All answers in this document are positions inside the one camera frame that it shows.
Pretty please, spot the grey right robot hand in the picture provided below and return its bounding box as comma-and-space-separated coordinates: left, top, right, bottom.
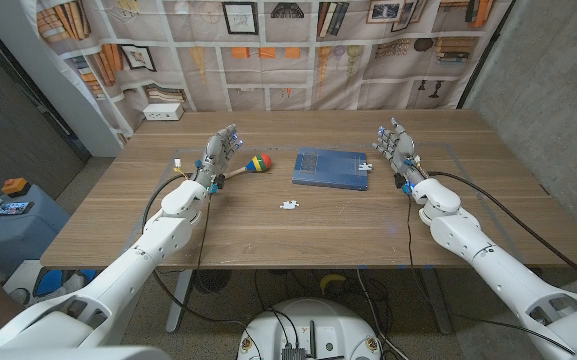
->
371, 117, 428, 189

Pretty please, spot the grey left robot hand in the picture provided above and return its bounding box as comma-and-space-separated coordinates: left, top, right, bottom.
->
193, 123, 244, 190

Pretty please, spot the colourful striped wooden maraca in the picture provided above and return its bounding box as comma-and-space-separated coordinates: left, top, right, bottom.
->
222, 153, 273, 180

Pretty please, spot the blue flat tray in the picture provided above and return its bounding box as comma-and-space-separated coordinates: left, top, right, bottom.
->
291, 146, 370, 192

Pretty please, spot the white power outlet box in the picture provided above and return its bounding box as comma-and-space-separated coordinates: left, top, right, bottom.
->
142, 102, 185, 122

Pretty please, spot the printed bookshelf backdrop cloth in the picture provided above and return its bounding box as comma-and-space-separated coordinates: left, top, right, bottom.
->
20, 0, 514, 146

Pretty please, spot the black backdrop pole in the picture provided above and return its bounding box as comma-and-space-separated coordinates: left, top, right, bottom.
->
456, 0, 518, 110

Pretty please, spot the black round floor object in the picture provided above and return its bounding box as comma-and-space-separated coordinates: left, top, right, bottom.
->
191, 269, 233, 295

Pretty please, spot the yellow curved object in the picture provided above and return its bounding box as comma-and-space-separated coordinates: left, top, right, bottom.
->
319, 273, 348, 294

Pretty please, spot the white table leg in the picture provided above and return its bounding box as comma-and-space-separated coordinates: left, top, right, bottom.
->
165, 269, 194, 334

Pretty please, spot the white pillar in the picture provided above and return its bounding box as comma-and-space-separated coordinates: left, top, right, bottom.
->
0, 0, 124, 158

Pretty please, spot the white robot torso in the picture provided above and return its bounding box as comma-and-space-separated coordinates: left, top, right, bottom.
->
236, 298, 383, 360

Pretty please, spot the orange and black block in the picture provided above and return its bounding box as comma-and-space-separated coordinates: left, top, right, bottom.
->
0, 177, 32, 198

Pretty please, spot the black smartphone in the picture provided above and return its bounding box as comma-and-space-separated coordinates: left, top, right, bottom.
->
0, 200, 35, 217

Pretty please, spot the blue grey cabinet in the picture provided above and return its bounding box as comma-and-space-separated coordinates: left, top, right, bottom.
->
0, 184, 72, 276

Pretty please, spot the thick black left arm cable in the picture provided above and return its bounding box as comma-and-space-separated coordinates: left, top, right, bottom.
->
141, 171, 252, 329

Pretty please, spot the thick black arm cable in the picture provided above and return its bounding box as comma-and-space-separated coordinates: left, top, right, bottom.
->
141, 171, 252, 329
426, 170, 577, 295

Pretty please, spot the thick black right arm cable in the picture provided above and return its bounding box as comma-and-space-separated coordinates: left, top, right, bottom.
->
426, 170, 577, 295

